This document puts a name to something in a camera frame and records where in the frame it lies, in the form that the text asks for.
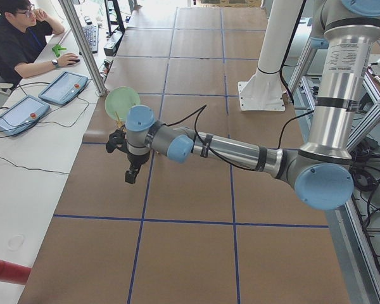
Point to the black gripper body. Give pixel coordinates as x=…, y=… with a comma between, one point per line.
x=137, y=159

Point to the light green plate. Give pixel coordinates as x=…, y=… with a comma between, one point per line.
x=119, y=101

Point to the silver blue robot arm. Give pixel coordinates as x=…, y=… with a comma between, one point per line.
x=186, y=64

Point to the wooden dish rack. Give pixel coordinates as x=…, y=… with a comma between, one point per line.
x=120, y=124

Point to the blue teach pendant far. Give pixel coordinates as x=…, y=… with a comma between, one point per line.
x=64, y=88

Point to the blue teach pendant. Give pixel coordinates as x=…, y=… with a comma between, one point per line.
x=22, y=115
x=64, y=88

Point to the black computer mouse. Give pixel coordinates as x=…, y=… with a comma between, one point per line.
x=73, y=61

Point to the blue teach pendant near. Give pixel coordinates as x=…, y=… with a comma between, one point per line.
x=22, y=115

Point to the green plastic clamp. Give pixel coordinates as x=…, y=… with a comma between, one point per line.
x=57, y=49

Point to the black keyboard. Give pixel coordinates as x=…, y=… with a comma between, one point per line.
x=91, y=36

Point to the black monitor stand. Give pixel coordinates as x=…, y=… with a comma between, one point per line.
x=112, y=10

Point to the seated person black shirt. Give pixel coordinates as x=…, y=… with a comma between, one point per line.
x=23, y=32

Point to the red cylinder tube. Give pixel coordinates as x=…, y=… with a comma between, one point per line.
x=14, y=273

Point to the aluminium frame post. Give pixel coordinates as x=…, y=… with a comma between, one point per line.
x=74, y=23

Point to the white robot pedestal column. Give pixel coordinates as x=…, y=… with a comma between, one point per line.
x=263, y=91

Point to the aluminium frame rail structure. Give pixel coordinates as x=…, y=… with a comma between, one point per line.
x=362, y=245

